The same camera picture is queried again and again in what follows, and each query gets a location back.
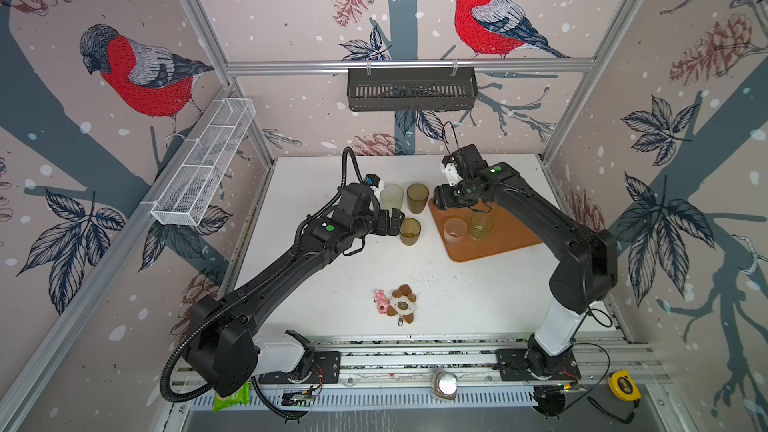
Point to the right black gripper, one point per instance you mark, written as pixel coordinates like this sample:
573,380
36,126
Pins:
444,198

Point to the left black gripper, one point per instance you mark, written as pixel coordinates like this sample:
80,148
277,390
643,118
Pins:
383,226

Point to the tall brown textured glass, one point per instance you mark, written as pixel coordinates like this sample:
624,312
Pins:
417,197

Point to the bright green clear glass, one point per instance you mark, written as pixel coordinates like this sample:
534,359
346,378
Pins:
481,224

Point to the pink textured glass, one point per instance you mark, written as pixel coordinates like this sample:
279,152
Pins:
454,230

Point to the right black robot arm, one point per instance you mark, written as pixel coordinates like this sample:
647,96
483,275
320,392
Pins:
587,260

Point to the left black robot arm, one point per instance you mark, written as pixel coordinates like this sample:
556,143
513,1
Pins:
218,351

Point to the brown plastic tray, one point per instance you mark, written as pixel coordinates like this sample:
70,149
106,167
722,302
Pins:
508,233

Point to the short brown textured glass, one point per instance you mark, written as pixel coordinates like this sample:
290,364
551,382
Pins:
410,230

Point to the tall pale green glass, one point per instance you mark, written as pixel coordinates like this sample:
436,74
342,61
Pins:
391,197

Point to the pink small toy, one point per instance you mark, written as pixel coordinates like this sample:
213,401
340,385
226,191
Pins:
382,302

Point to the silver round knob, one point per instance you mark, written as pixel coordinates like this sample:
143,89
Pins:
445,385

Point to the green snack packet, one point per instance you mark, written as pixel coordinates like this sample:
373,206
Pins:
241,397

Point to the yellow tape measure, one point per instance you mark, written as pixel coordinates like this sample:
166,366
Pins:
623,387

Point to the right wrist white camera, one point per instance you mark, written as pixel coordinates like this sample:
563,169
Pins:
450,171

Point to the brown flower plush keychain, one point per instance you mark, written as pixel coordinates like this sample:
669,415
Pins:
402,305

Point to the black hanging wire basket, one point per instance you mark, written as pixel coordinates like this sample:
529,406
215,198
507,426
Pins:
412,89

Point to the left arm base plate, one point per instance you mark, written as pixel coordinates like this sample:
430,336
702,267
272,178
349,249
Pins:
322,368

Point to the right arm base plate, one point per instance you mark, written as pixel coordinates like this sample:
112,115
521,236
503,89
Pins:
524,365

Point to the white mesh wall shelf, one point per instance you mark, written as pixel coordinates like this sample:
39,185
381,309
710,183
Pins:
194,184

